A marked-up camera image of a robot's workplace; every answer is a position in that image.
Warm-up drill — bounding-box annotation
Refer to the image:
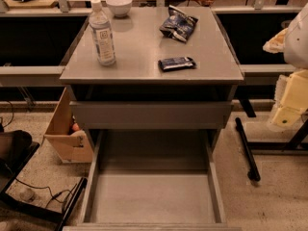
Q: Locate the white ceramic bowl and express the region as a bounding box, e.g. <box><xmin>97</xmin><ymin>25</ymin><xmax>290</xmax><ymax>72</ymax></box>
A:
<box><xmin>106</xmin><ymin>0</ymin><xmax>133</xmax><ymax>17</ymax></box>

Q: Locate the grey drawer cabinet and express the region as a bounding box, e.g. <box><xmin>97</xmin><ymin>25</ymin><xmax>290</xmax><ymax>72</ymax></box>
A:
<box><xmin>59</xmin><ymin>6</ymin><xmax>244</xmax><ymax>231</ymax></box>

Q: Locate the grey metal frame rail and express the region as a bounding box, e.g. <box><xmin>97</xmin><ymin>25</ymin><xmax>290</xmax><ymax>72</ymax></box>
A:
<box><xmin>0</xmin><ymin>66</ymin><xmax>64</xmax><ymax>87</ymax></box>

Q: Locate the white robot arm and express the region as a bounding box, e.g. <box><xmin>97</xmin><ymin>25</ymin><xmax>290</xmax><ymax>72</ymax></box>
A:
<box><xmin>263</xmin><ymin>4</ymin><xmax>308</xmax><ymax>132</ymax></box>

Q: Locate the orange ball in box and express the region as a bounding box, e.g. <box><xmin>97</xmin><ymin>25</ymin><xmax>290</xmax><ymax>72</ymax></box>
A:
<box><xmin>71</xmin><ymin>123</ymin><xmax>80</xmax><ymax>132</ymax></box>

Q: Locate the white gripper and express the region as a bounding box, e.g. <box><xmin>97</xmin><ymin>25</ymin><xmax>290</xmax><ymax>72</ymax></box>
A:
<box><xmin>263</xmin><ymin>28</ymin><xmax>308</xmax><ymax>132</ymax></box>

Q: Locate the black cable on floor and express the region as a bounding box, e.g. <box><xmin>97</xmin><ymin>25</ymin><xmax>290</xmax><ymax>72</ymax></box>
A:
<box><xmin>14</xmin><ymin>176</ymin><xmax>79</xmax><ymax>210</ymax></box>

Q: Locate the dark object left floor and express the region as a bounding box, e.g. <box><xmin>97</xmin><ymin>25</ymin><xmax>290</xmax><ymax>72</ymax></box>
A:
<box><xmin>0</xmin><ymin>130</ymin><xmax>32</xmax><ymax>176</ymax></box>

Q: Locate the clear plastic water bottle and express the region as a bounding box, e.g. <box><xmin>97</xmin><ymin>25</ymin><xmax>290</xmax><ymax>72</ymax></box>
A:
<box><xmin>89</xmin><ymin>0</ymin><xmax>116</xmax><ymax>65</ymax></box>

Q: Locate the open grey middle drawer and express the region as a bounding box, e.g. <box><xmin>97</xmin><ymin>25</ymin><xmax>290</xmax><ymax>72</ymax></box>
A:
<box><xmin>63</xmin><ymin>130</ymin><xmax>242</xmax><ymax>231</ymax></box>

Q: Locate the blue crumpled chip bag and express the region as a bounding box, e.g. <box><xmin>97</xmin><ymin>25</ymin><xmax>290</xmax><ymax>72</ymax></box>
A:
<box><xmin>159</xmin><ymin>6</ymin><xmax>198</xmax><ymax>42</ymax></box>

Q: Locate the closed grey top drawer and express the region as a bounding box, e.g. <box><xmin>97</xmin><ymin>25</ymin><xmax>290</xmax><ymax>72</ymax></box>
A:
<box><xmin>70</xmin><ymin>101</ymin><xmax>232</xmax><ymax>129</ymax></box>

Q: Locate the brown cardboard box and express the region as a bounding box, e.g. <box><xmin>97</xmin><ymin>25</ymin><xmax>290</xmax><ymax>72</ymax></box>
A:
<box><xmin>44</xmin><ymin>89</ymin><xmax>93</xmax><ymax>163</ymax></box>

